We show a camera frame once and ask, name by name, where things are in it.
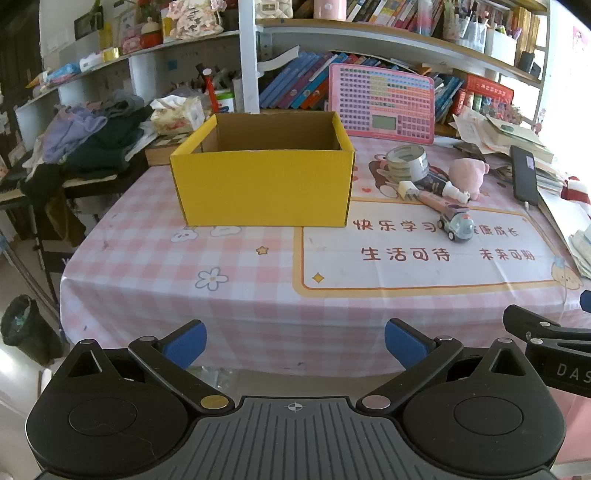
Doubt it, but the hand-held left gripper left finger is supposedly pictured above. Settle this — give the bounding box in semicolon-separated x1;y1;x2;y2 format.
51;319;236;422

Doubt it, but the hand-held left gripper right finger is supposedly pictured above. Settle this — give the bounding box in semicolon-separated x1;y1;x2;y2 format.
355;318;551;420

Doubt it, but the grey toy car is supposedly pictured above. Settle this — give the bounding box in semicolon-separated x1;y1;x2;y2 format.
437;204;476;241

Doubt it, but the dark bottle with white cap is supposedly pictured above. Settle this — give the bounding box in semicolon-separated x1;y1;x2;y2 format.
414;173;472;204

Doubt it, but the pink plush toy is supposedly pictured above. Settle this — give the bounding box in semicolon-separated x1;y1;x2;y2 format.
449;157;490;200

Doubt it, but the yellow cardboard box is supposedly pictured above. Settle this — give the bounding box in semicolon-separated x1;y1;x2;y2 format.
169;111;355;228

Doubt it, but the grey tape roll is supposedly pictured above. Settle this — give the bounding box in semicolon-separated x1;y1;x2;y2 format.
385;144;431;183

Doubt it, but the white storage container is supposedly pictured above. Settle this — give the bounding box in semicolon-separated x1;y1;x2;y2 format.
485;28;518;65

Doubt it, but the black smartphone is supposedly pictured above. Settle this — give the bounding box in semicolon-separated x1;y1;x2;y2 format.
510;145;541;207

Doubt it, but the black trash bin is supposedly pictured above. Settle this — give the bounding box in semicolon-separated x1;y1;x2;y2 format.
0;295;63;365

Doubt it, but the pile of papers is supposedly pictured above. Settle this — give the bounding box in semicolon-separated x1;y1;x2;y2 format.
452;106;591;278

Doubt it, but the dark side table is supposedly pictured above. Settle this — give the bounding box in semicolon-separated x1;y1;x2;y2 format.
0;152;148;259

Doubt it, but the wooden chessboard box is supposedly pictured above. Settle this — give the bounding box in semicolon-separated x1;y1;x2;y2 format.
145;131;195;166

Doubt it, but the pile of clothes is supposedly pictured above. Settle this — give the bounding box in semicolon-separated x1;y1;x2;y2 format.
21;89;155;195

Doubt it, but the red book box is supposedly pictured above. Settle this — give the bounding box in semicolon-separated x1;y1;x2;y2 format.
455;74;515;116

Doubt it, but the soft tissue pack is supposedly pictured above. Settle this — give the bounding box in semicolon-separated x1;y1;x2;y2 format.
150;95;205;136

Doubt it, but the stack of thin blue books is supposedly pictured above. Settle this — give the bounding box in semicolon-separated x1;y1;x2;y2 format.
434;73;466;125

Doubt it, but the pink button learning tablet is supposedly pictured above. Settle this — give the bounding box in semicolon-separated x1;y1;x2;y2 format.
327;63;435;145

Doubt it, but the red marker with white cap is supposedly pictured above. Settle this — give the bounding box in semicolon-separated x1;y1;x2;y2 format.
203;68;219;114

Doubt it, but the row of leaning books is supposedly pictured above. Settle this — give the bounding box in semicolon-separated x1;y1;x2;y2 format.
259;51;338;112

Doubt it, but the white bookshelf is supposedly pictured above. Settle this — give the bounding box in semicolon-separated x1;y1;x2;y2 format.
14;0;552;153

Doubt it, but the pen holder with pens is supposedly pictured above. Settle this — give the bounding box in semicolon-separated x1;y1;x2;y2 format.
443;0;490;51

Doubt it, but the red round pot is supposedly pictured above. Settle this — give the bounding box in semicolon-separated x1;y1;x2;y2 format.
141;17;162;48

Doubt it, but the dark cabinet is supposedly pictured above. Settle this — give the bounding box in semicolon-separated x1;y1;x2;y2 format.
0;23;42;158

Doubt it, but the pink floral bag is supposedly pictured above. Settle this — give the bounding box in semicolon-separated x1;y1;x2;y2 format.
165;0;225;40

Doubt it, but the row of upright colourful books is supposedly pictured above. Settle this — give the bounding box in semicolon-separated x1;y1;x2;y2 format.
344;0;446;38

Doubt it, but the pink canister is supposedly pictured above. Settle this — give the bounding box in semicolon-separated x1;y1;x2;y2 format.
314;0;347;21

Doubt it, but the white quilted bag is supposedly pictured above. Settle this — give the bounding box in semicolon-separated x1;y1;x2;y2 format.
255;0;293;20

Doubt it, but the black picture frame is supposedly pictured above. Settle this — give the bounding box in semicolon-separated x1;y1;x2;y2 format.
74;11;105;40

